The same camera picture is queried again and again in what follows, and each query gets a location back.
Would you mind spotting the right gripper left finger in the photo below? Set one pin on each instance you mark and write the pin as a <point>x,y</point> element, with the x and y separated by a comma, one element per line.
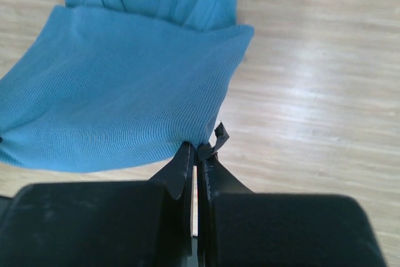
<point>109,223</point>

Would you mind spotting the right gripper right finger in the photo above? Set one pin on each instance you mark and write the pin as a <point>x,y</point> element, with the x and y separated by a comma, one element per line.
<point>239,227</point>

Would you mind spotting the light blue garment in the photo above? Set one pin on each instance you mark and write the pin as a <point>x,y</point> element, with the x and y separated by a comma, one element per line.
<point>112,84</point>

